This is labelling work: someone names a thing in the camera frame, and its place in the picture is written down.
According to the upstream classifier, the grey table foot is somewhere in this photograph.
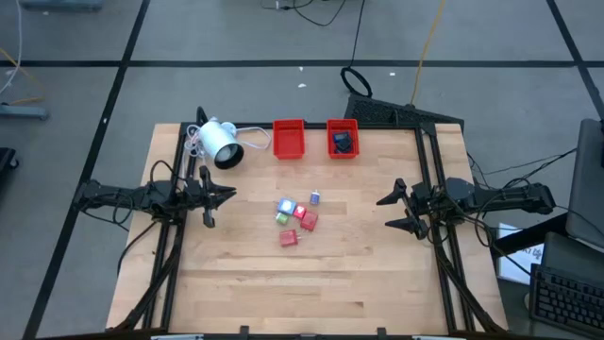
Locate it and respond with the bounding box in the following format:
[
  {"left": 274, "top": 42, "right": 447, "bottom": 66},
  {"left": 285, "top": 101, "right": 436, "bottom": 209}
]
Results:
[
  {"left": 0, "top": 103, "right": 51, "bottom": 122},
  {"left": 18, "top": 0, "right": 105, "bottom": 11}
]

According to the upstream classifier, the white cable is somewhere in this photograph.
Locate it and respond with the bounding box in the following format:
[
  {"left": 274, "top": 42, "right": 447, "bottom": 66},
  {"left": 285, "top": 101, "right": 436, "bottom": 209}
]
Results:
[{"left": 0, "top": 0, "right": 25, "bottom": 95}]

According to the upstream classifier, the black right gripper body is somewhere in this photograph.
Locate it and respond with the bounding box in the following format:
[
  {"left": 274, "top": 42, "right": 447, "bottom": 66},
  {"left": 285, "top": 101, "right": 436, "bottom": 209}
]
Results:
[{"left": 409, "top": 182, "right": 449, "bottom": 223}]

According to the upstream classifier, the yellow cable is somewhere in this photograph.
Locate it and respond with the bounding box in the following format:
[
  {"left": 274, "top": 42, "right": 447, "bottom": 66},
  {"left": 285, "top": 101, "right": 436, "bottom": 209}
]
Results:
[
  {"left": 0, "top": 46, "right": 48, "bottom": 106},
  {"left": 409, "top": 0, "right": 447, "bottom": 106}
]

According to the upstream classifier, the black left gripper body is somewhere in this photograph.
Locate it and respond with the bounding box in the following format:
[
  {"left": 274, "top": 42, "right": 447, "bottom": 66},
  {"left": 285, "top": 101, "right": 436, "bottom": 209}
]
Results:
[{"left": 182, "top": 177, "right": 204, "bottom": 213}]

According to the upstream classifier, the black aluminium table frame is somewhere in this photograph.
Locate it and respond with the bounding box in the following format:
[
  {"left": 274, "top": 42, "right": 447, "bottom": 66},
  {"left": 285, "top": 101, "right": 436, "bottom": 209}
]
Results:
[{"left": 106, "top": 106, "right": 510, "bottom": 337}]

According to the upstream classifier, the white camera with cable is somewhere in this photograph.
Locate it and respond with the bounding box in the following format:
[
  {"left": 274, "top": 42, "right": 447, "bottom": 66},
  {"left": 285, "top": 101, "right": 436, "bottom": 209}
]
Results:
[{"left": 186, "top": 123, "right": 274, "bottom": 160}]

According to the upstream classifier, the black caster base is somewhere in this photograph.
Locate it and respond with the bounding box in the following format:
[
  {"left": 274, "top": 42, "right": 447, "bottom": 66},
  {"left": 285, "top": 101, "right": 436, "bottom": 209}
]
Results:
[{"left": 0, "top": 146, "right": 20, "bottom": 183}]

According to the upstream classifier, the black perforated metal box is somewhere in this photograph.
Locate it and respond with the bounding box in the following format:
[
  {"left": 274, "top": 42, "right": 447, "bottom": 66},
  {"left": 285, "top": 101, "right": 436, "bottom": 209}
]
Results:
[{"left": 344, "top": 93, "right": 466, "bottom": 128}]

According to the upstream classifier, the white paper sheet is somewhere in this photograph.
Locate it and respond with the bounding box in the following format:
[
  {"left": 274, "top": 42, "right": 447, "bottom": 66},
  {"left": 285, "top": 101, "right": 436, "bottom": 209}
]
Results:
[{"left": 497, "top": 221, "right": 545, "bottom": 285}]

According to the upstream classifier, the red plastic slotted basket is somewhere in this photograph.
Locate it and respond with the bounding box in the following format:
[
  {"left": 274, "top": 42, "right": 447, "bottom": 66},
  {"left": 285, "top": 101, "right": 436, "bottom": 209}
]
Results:
[
  {"left": 326, "top": 118, "right": 361, "bottom": 160},
  {"left": 272, "top": 118, "right": 307, "bottom": 161}
]

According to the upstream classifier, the dark grey laptop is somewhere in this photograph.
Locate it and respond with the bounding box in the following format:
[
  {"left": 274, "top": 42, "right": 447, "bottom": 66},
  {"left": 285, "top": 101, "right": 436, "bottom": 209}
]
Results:
[{"left": 540, "top": 230, "right": 604, "bottom": 280}]

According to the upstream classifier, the grey monitor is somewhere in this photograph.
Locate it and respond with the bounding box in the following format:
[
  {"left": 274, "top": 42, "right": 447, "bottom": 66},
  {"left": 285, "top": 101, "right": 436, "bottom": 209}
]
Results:
[{"left": 564, "top": 117, "right": 604, "bottom": 249}]

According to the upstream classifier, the black coiled cable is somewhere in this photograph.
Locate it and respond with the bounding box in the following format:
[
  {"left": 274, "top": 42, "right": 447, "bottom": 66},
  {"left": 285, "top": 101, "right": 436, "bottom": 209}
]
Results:
[{"left": 340, "top": 0, "right": 374, "bottom": 99}]

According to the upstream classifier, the red cube wall charger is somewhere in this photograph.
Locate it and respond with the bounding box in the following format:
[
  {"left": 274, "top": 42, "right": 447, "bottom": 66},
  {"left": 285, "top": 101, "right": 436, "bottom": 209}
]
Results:
[
  {"left": 278, "top": 229, "right": 303, "bottom": 248},
  {"left": 299, "top": 210, "right": 319, "bottom": 232}
]

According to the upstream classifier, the black desk leg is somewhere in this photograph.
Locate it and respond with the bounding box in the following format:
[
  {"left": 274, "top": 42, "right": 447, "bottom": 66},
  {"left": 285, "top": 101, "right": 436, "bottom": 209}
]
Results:
[{"left": 490, "top": 212, "right": 570, "bottom": 256}]

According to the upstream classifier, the black keyboard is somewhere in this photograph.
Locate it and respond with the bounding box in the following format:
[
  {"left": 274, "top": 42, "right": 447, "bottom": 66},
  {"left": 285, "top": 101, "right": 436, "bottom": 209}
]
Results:
[{"left": 528, "top": 263, "right": 604, "bottom": 337}]

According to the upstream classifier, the black floor cable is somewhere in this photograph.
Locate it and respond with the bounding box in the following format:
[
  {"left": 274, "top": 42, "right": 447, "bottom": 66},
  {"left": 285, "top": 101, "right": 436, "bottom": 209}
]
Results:
[{"left": 261, "top": 0, "right": 349, "bottom": 27}]

